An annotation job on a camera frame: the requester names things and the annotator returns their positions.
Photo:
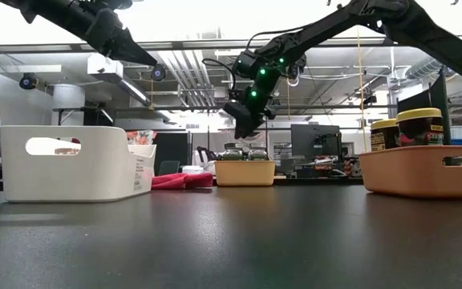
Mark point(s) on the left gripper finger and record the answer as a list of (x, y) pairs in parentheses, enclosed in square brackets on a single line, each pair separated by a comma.
[(130, 48)]

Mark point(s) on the green lid spice jar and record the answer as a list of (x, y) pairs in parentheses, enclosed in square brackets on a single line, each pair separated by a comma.
[(232, 154), (258, 155)]

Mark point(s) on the yellow lid spice jar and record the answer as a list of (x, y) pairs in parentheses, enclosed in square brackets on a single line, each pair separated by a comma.
[(381, 138), (419, 128)]

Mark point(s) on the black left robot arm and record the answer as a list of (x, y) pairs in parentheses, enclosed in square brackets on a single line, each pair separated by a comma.
[(54, 14)]

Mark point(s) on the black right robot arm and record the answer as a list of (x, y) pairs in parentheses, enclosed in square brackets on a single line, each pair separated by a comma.
[(435, 36)]

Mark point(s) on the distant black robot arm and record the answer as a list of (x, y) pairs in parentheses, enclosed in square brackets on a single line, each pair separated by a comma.
[(205, 153)]

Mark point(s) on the yellow plastic bin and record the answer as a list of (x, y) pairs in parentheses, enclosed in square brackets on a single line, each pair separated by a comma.
[(245, 174)]

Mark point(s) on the white flat box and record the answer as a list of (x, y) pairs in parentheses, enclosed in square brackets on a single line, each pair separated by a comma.
[(193, 169)]

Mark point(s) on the red cloth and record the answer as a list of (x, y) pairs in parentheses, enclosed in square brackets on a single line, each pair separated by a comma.
[(183, 181)]

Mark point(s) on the dark chair back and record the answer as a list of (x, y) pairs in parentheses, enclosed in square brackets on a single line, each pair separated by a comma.
[(169, 168)]

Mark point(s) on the floral print bag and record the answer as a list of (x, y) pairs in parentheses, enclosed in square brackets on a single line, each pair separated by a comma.
[(140, 137)]

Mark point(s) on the white plastic bin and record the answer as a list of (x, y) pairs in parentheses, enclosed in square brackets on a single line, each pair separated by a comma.
[(94, 172)]

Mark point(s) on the orange plastic bin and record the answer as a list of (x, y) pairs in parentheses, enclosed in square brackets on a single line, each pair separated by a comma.
[(407, 172)]

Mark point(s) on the black divider panel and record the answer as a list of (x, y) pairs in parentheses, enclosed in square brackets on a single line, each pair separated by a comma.
[(435, 96)]

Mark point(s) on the white ceiling air duct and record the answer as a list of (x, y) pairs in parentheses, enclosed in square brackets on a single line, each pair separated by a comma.
[(102, 69)]

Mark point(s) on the black ceiling camera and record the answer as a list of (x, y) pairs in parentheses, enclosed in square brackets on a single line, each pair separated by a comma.
[(158, 73), (27, 81)]

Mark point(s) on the flexible grey ceiling duct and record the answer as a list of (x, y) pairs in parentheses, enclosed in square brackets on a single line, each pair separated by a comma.
[(423, 68)]

